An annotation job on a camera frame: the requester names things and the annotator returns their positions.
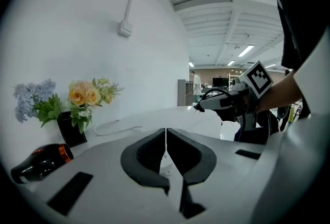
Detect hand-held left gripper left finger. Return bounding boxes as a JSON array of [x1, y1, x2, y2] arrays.
[[33, 127, 191, 224]]

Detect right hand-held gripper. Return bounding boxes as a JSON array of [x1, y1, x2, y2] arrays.
[[200, 59, 274, 132]]

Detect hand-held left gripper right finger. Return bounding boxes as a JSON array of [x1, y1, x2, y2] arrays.
[[166, 127, 267, 220]]

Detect black plug with cable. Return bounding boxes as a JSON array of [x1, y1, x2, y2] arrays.
[[202, 88, 234, 102]]

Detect black power plug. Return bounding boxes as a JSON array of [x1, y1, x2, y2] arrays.
[[193, 103, 207, 116]]

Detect white power strip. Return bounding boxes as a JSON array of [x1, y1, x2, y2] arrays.
[[159, 152, 174, 176]]

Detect person's right forearm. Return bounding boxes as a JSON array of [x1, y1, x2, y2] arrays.
[[257, 69, 303, 113]]

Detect black hair dryer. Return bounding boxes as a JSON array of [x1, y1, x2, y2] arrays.
[[10, 142, 75, 185]]

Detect black monitor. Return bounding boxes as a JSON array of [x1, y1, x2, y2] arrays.
[[212, 77, 229, 88]]

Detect white storage shelf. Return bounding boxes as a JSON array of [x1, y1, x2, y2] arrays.
[[227, 72, 245, 87]]

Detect grey open cabinet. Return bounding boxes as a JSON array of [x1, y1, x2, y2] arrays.
[[177, 78, 194, 107]]

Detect black square vase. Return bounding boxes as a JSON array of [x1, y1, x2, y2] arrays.
[[56, 111, 88, 149]]

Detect orange artificial flower bouquet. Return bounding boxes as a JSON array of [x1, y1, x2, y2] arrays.
[[67, 77, 125, 134]]

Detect blue artificial flowers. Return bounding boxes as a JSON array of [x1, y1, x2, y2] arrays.
[[13, 78, 57, 124]]

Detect person's black t-shirt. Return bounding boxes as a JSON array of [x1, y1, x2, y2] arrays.
[[269, 0, 330, 119]]

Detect white cable loop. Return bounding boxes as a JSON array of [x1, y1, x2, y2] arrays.
[[93, 119, 144, 137]]

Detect white wall switch box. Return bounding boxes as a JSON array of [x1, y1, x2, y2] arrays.
[[118, 19, 134, 38]]

